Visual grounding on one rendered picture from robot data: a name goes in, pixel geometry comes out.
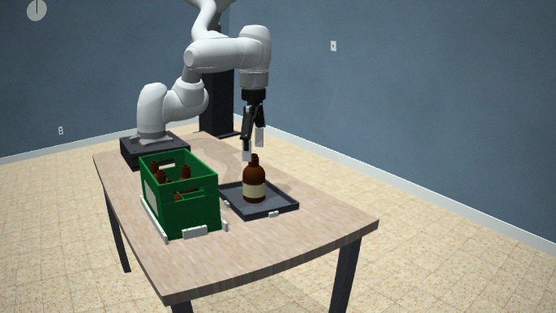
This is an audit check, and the green divided crate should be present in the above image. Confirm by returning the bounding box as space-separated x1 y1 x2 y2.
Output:
139 148 222 241

